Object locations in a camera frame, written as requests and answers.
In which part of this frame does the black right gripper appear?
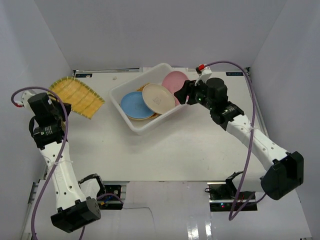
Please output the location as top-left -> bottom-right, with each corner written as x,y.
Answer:
173,78 -> 215,112

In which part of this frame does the pink plastic plate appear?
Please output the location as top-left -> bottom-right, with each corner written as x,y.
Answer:
161,70 -> 189,106

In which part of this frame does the oblong yellow woven tray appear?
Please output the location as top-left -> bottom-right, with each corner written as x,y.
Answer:
49,76 -> 105,119

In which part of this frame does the cream white plate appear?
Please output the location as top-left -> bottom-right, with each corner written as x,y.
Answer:
142,83 -> 176,115

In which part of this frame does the triangular orange woven tray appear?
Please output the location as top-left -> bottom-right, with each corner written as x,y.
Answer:
136,83 -> 149,92

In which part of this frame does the blue plastic plate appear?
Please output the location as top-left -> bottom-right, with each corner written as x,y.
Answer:
120,91 -> 154,118

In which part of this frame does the yellow plastic plate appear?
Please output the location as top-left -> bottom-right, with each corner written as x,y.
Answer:
128,113 -> 160,121

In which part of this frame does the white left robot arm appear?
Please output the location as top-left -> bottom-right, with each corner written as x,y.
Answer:
27,92 -> 106,233

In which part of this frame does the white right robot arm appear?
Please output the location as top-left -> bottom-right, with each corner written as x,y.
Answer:
174,78 -> 304,200

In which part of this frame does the white plastic bin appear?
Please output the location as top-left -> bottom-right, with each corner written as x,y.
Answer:
109,63 -> 186,136

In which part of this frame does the blue label left corner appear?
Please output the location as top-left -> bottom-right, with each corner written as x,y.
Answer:
75,73 -> 93,78

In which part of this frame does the blue label corner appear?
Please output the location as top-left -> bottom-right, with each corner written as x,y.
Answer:
75,73 -> 93,78
226,71 -> 244,77

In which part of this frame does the blue label right corner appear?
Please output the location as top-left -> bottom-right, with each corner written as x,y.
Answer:
226,71 -> 244,77

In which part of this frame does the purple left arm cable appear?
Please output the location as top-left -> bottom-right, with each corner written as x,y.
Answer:
10,86 -> 123,240

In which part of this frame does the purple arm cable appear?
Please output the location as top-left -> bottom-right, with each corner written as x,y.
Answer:
203,60 -> 268,221
10,86 -> 123,240

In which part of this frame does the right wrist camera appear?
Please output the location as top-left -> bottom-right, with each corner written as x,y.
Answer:
195,64 -> 212,85

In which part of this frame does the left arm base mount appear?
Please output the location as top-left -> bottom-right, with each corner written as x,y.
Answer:
97,183 -> 126,210

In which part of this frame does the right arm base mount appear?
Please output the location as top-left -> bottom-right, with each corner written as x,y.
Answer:
204,171 -> 258,213

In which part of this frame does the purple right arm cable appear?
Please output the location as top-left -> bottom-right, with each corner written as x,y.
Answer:
203,60 -> 268,221

